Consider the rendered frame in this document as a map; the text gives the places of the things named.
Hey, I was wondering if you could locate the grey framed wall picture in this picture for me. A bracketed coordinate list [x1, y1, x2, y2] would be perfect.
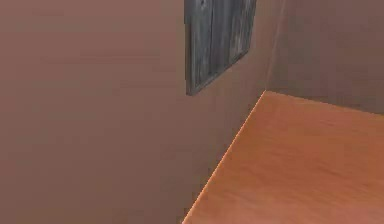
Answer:
[184, 0, 258, 97]

